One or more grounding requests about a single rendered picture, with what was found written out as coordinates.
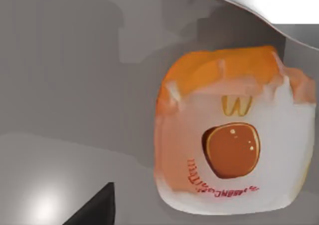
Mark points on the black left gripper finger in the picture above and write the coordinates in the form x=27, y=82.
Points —
x=98, y=207

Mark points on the white and orange burger box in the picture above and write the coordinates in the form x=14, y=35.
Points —
x=234, y=140

